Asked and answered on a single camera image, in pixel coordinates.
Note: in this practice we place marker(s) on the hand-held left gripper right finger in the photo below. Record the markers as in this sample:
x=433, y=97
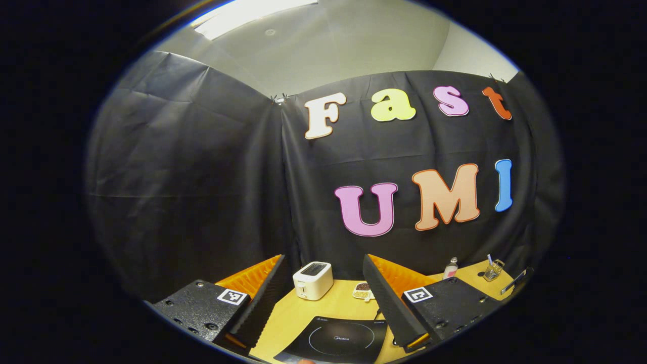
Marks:
x=386, y=303

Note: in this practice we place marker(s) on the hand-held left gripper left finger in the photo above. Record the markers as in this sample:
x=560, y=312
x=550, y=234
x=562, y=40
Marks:
x=263, y=303

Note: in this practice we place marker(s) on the black induction cooktop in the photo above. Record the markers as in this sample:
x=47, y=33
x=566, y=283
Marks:
x=338, y=338

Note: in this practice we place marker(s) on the white divided plate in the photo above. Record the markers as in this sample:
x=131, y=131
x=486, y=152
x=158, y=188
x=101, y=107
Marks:
x=362, y=290

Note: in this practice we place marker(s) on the white toaster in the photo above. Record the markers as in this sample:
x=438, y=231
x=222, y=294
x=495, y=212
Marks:
x=313, y=280

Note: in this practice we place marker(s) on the clear bottle with pink label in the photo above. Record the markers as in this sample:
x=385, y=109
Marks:
x=450, y=270

